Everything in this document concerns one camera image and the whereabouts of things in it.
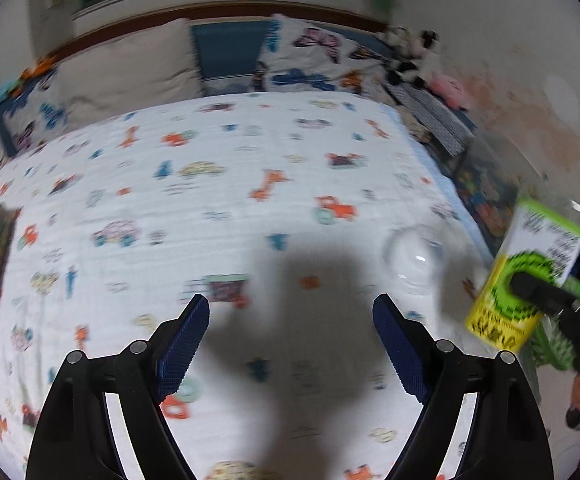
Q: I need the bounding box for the green and yellow carton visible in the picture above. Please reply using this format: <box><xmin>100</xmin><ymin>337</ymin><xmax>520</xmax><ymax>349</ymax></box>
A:
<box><xmin>464</xmin><ymin>199</ymin><xmax>580</xmax><ymax>353</ymax></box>

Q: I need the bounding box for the striped folded cloth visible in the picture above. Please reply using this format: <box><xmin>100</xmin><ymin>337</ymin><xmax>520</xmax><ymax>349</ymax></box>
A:
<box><xmin>387</xmin><ymin>82</ymin><xmax>476</xmax><ymax>156</ymax></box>

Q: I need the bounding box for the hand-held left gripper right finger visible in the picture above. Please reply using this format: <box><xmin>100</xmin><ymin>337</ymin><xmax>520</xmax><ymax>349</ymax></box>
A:
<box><xmin>372</xmin><ymin>294</ymin><xmax>556</xmax><ymax>480</ymax></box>

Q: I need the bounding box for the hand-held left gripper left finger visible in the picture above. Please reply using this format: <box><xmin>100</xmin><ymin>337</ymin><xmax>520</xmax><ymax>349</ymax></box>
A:
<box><xmin>24</xmin><ymin>294</ymin><xmax>211</xmax><ymax>480</ymax></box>

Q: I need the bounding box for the plain beige pillow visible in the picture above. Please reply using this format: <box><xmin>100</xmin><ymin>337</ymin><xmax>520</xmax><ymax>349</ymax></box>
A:
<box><xmin>57</xmin><ymin>17</ymin><xmax>203</xmax><ymax>126</ymax></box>

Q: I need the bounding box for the small butterfly print pillow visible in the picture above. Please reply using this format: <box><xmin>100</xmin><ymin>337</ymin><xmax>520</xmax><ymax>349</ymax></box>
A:
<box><xmin>0</xmin><ymin>67</ymin><xmax>70</xmax><ymax>156</ymax></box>

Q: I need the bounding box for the green perforated plastic basket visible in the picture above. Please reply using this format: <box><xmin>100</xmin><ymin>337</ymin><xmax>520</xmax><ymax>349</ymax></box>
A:
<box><xmin>522</xmin><ymin>275</ymin><xmax>580</xmax><ymax>373</ymax></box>

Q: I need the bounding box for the clear plastic storage bin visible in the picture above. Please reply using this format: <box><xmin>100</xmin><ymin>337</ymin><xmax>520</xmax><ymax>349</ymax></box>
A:
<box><xmin>450</xmin><ymin>135</ymin><xmax>526</xmax><ymax>256</ymax></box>

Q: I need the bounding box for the pink plush toy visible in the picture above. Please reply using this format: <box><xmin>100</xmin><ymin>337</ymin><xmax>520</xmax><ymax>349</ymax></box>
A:
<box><xmin>430</xmin><ymin>72</ymin><xmax>473</xmax><ymax>111</ymax></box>

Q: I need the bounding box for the white butterfly print pillow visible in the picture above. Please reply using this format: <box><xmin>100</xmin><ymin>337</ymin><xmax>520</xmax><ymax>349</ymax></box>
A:
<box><xmin>252</xmin><ymin>12</ymin><xmax>395</xmax><ymax>96</ymax></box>

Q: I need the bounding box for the white vehicle print blanket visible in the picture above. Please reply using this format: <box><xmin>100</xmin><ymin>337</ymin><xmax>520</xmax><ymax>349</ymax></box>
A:
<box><xmin>0</xmin><ymin>91</ymin><xmax>491</xmax><ymax>480</ymax></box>

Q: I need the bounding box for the clear plastic dome lid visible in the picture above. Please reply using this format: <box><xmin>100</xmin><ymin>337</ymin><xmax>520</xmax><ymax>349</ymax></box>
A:
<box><xmin>384</xmin><ymin>225</ymin><xmax>448</xmax><ymax>295</ymax></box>

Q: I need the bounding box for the black and white cow plush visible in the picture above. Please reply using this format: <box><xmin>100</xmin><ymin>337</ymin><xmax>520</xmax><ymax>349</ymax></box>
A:
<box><xmin>380</xmin><ymin>27</ymin><xmax>443</xmax><ymax>86</ymax></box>

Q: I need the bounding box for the blue bed sheet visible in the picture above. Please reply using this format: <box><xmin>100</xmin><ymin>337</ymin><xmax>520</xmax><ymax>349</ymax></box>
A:
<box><xmin>190</xmin><ymin>19</ymin><xmax>275</xmax><ymax>96</ymax></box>

